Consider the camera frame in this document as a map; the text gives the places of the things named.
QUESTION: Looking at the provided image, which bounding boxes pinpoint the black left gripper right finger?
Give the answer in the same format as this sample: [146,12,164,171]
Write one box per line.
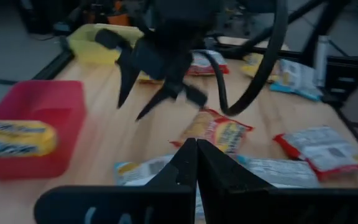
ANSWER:
[196,139,358,224]

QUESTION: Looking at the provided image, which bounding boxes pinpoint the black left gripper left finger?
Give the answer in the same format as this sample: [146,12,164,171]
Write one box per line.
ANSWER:
[33,138,198,224]

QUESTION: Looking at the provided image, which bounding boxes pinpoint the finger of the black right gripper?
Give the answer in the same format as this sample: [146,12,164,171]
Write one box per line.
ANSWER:
[135,82,185,121]
[117,52,140,109]

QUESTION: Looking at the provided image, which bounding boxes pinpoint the blue Maruchan noodle pack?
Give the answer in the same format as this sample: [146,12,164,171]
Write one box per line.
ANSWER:
[269,58,324,102]
[234,154,321,189]
[114,154,180,187]

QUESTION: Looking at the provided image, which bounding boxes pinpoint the red Maruchan noodle pack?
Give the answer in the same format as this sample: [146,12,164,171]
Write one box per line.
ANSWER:
[186,49,231,77]
[169,108,254,156]
[273,125,358,182]

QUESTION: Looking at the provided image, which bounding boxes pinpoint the yellow plastic bin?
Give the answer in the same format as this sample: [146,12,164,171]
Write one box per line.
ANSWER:
[67,23,145,65]

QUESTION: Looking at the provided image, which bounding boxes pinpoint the orange and black machine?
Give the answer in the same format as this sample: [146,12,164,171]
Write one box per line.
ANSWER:
[106,0,132,27]

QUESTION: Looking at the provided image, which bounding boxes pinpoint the red plastic bin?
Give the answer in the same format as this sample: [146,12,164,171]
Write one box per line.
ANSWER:
[0,80,87,181]

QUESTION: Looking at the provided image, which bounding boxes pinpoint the black floor equipment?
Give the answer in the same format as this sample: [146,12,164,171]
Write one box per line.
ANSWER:
[17,0,83,35]

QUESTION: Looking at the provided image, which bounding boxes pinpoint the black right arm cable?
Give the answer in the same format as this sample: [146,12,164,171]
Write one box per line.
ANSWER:
[197,0,289,116]

